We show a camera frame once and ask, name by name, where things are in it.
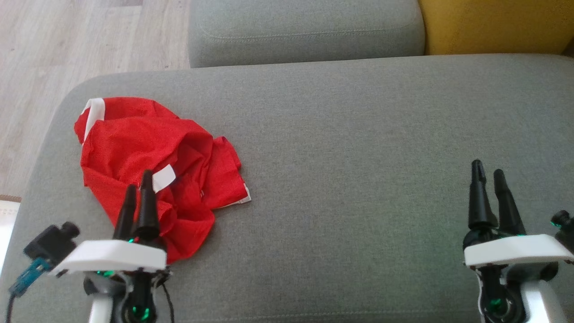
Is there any red white basketball jersey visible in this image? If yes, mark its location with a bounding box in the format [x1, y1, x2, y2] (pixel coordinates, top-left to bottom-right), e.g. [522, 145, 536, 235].
[84, 135, 252, 265]

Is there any white floor mat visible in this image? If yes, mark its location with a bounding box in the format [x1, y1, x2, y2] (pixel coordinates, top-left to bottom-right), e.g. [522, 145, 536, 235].
[0, 195, 22, 272]

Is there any wide yellow sofa backrest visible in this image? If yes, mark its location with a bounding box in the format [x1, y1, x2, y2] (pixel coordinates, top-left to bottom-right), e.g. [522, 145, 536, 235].
[418, 0, 574, 57]

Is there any grey sofa seat cushion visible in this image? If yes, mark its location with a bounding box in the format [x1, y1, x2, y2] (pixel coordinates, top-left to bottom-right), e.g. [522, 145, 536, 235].
[188, 0, 426, 69]

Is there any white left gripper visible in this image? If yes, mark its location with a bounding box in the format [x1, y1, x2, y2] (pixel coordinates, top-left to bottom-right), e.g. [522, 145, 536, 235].
[48, 169, 168, 275]

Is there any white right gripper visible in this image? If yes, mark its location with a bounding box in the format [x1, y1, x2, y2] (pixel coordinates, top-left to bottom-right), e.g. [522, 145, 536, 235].
[463, 159, 574, 269]

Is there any black cable with blue plug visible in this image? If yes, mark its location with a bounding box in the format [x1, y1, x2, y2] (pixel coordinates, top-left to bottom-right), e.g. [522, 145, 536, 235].
[5, 257, 51, 323]

